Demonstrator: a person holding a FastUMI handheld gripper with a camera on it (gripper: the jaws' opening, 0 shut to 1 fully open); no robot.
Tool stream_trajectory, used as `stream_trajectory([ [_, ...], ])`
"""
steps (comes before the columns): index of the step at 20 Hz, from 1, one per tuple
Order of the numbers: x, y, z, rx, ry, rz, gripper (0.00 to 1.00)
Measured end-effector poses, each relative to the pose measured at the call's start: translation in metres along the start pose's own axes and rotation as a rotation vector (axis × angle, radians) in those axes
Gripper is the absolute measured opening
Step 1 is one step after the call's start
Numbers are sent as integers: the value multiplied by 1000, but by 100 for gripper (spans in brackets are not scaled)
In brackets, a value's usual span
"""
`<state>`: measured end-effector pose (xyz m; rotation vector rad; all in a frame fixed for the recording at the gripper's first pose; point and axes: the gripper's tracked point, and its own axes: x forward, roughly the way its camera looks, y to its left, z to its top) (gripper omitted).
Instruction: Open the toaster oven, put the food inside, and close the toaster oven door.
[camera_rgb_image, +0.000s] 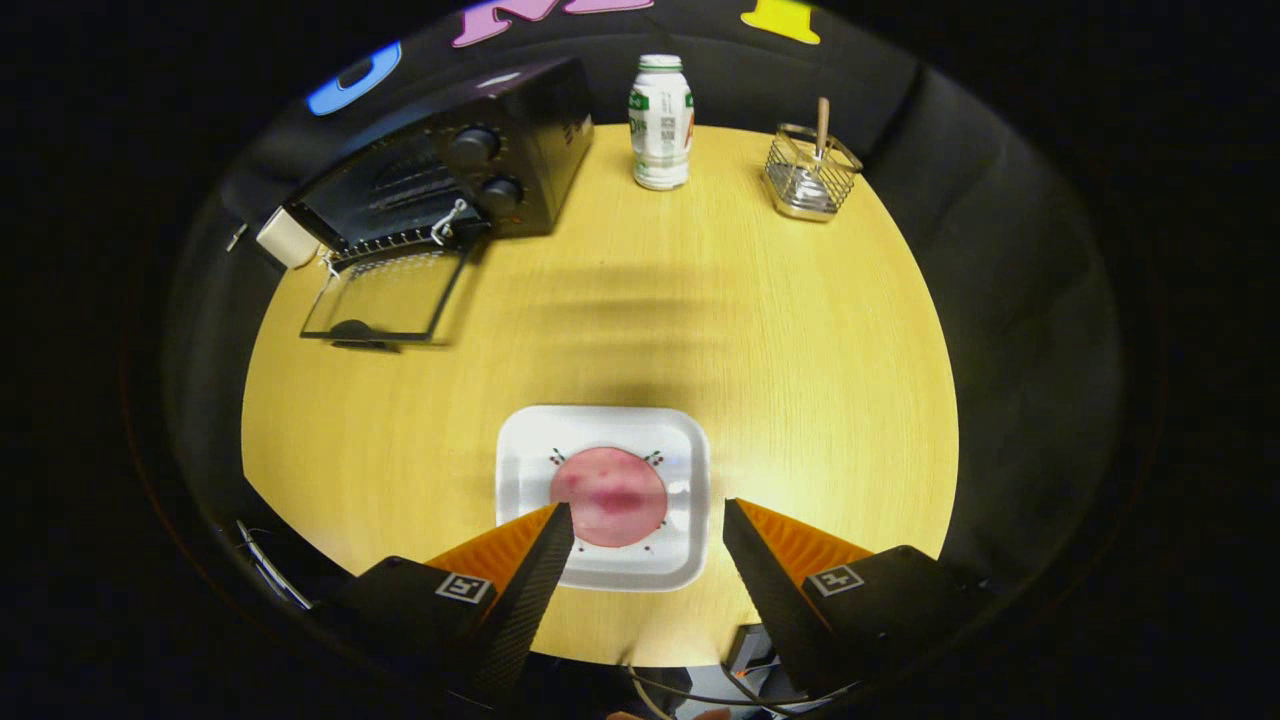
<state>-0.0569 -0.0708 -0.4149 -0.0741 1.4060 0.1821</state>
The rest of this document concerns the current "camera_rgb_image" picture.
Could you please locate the metal wire basket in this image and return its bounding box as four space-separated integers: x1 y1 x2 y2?
761 122 864 224

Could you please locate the pink ham slice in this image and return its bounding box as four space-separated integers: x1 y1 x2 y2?
548 446 670 550

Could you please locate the white bread toaster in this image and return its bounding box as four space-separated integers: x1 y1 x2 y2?
255 206 322 270

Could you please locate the white bottle with green label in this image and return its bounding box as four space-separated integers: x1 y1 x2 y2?
627 53 696 192

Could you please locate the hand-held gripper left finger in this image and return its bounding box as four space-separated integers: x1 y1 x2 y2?
313 502 577 706

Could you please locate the white square plate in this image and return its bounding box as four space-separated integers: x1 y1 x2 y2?
495 404 712 593

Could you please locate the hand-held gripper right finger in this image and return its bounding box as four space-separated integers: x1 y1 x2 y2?
723 497 993 703

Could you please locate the black toaster oven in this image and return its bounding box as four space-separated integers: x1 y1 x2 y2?
283 55 598 353

